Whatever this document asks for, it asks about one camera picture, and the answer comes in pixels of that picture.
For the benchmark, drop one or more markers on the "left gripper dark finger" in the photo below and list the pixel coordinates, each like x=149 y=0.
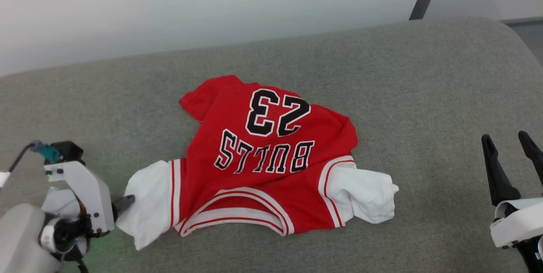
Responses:
x=123 y=205

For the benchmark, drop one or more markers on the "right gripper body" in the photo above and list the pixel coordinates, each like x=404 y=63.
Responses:
x=530 y=203

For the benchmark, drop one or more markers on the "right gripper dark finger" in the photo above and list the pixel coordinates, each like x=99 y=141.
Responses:
x=534 y=154
x=498 y=179

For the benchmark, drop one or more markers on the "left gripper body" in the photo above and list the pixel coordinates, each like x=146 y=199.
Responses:
x=63 y=235

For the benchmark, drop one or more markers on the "red and white basketball jersey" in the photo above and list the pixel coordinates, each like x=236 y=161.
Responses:
x=263 y=171

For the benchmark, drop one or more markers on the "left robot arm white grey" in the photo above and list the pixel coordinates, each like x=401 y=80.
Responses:
x=21 y=243

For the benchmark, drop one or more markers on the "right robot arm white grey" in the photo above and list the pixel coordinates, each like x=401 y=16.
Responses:
x=532 y=258

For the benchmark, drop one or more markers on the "dark skirting board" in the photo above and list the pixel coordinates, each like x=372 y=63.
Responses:
x=524 y=21

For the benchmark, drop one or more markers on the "dark metal bracket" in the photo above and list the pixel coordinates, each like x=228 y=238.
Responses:
x=421 y=4

